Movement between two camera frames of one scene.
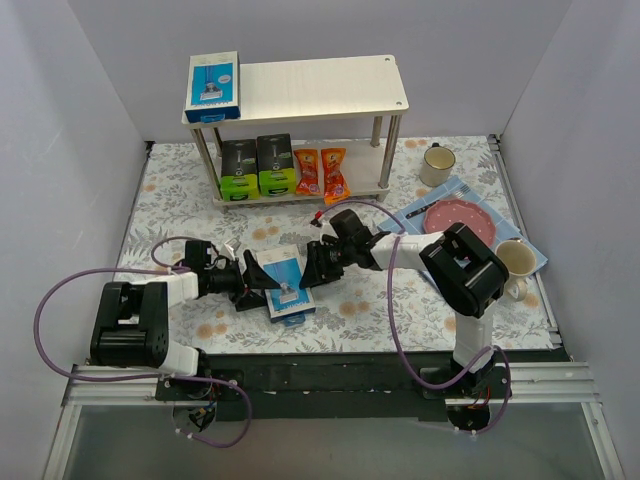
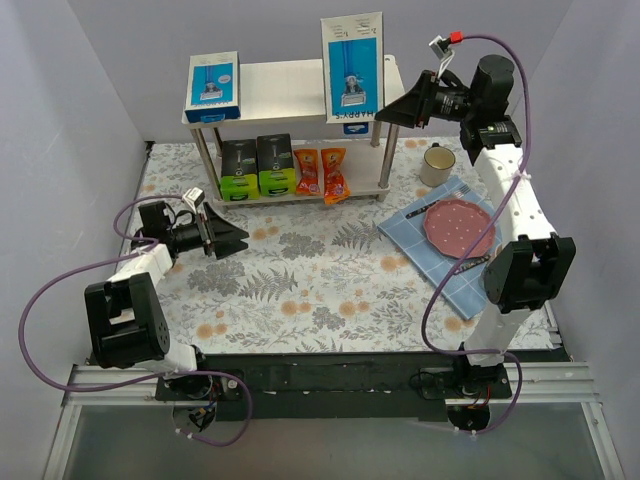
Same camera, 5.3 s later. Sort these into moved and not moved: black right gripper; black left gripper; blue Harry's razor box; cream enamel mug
Moved: black right gripper; black left gripper
Not moved: cream enamel mug; blue Harry's razor box
